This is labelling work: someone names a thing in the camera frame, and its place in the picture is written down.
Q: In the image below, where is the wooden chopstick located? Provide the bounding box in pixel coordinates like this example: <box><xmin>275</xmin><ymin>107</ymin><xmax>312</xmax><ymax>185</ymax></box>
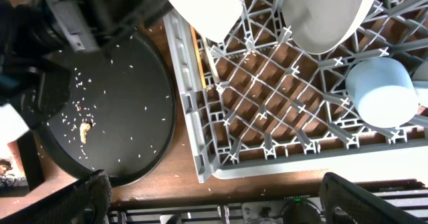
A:
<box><xmin>190</xmin><ymin>25</ymin><xmax>207</xmax><ymax>89</ymax></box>

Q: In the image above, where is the peanut on black tray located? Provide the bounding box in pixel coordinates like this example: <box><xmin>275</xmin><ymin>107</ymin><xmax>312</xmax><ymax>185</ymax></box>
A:
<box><xmin>79</xmin><ymin>122</ymin><xmax>92</xmax><ymax>144</ymax></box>

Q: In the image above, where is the black rectangular tray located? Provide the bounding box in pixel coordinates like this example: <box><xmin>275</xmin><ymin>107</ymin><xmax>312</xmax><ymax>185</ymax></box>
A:
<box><xmin>1</xmin><ymin>132</ymin><xmax>45</xmax><ymax>197</ymax></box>

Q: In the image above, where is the white plastic fork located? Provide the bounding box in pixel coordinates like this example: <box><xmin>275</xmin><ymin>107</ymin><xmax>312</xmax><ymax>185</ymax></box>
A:
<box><xmin>201</xmin><ymin>36</ymin><xmax>220</xmax><ymax>84</ymax></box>

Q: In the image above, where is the white bowl with food scraps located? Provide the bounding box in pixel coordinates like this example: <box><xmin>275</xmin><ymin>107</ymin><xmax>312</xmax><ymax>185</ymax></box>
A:
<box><xmin>169</xmin><ymin>0</ymin><xmax>243</xmax><ymax>43</ymax></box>

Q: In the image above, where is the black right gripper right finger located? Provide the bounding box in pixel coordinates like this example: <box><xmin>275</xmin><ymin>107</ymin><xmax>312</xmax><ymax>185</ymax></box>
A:
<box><xmin>319</xmin><ymin>172</ymin><xmax>424</xmax><ymax>224</ymax></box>

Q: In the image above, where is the light blue cup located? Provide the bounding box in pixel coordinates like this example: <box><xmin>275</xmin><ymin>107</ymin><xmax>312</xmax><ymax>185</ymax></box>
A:
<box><xmin>345</xmin><ymin>58</ymin><xmax>419</xmax><ymax>128</ymax></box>

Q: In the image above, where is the pile of food scraps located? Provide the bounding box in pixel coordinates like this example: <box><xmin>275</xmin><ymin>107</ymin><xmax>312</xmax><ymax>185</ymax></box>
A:
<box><xmin>1</xmin><ymin>142</ymin><xmax>27</xmax><ymax>188</ymax></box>

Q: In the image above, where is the grey plate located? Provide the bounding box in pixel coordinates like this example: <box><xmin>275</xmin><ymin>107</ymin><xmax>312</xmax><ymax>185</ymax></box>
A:
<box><xmin>282</xmin><ymin>0</ymin><xmax>375</xmax><ymax>54</ymax></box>

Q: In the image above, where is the round black tray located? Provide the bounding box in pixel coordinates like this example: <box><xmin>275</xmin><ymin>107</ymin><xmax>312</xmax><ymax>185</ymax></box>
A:
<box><xmin>35</xmin><ymin>31</ymin><xmax>177</xmax><ymax>187</ymax></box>

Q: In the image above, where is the grey dishwasher rack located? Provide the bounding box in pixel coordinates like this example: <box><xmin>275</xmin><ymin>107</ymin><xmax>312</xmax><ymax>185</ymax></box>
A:
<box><xmin>164</xmin><ymin>0</ymin><xmax>427</xmax><ymax>183</ymax></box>

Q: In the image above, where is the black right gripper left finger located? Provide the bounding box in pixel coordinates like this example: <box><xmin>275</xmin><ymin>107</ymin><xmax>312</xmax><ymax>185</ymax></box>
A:
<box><xmin>1</xmin><ymin>170</ymin><xmax>112</xmax><ymax>224</ymax></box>

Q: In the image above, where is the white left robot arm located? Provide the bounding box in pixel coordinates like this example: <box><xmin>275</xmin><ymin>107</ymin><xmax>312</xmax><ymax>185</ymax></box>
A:
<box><xmin>1</xmin><ymin>0</ymin><xmax>177</xmax><ymax>197</ymax></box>

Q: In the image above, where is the small white cup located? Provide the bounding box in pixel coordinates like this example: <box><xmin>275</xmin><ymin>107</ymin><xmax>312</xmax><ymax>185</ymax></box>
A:
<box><xmin>411</xmin><ymin>62</ymin><xmax>428</xmax><ymax>107</ymax></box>

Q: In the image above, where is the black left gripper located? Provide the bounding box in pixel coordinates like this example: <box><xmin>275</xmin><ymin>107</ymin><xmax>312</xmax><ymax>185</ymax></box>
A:
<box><xmin>42</xmin><ymin>0</ymin><xmax>173</xmax><ymax>52</ymax></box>

